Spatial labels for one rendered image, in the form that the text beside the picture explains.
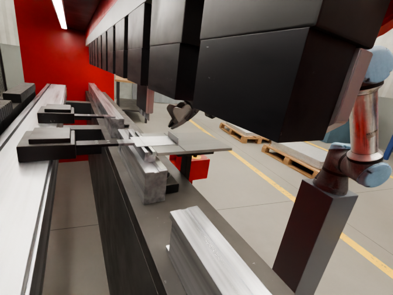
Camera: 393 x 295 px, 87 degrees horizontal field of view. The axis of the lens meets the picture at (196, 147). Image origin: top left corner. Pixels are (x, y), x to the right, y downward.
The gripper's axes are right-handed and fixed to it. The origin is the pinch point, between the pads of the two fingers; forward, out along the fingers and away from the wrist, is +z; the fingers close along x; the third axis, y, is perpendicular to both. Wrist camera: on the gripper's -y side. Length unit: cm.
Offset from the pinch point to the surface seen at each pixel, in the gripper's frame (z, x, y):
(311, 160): -115, -102, -264
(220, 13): -8.5, 39.8, 25.7
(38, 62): 32, -214, 48
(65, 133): 20.4, 1.9, 22.2
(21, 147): 26.5, 6.6, 27.4
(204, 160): 0, -27, -43
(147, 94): -0.6, 5.9, 15.1
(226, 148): -5.9, 9.8, -14.6
